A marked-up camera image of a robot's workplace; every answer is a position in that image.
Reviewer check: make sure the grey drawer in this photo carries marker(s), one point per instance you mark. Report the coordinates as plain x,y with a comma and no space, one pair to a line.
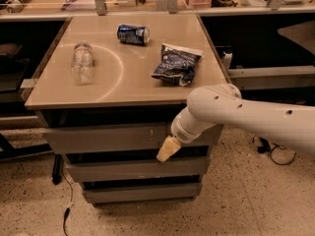
137,169
107,137
146,193

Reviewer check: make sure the grey drawer cabinet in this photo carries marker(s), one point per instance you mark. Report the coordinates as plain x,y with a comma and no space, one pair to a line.
123,90

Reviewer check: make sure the grey top drawer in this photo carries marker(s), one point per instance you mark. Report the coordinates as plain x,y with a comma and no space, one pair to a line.
107,137

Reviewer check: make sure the clear plastic water bottle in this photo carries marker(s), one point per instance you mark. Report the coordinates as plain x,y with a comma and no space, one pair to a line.
82,66

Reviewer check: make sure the black spring tool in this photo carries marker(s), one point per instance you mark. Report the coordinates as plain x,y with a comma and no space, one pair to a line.
16,6

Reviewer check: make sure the grey middle drawer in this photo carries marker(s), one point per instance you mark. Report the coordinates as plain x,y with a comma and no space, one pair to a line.
137,169

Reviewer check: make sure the blue chip bag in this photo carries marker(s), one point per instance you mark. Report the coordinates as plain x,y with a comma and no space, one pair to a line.
177,65

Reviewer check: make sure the grey bottom drawer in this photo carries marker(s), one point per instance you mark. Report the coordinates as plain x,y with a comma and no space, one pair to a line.
146,193

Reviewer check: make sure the blue soda can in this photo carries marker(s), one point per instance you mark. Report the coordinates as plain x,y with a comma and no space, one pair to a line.
133,34

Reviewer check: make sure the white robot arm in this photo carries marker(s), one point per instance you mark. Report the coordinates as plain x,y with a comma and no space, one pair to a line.
292,126

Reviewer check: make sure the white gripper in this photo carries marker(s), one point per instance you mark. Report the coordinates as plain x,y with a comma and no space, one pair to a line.
179,132

